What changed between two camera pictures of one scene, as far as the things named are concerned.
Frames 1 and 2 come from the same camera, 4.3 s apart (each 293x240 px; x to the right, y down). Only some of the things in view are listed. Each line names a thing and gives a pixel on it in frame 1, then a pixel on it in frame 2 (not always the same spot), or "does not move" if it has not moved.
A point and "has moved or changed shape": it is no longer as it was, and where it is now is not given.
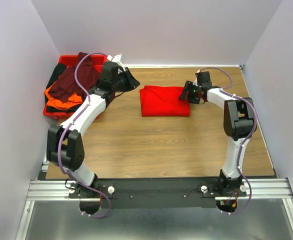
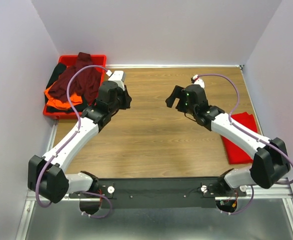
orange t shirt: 73,101 does not move
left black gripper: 132,83 -> 127,98
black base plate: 191,193 does not move
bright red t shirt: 163,101 has moved or changed shape
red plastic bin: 69,60 does not move
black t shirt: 57,70 does not move
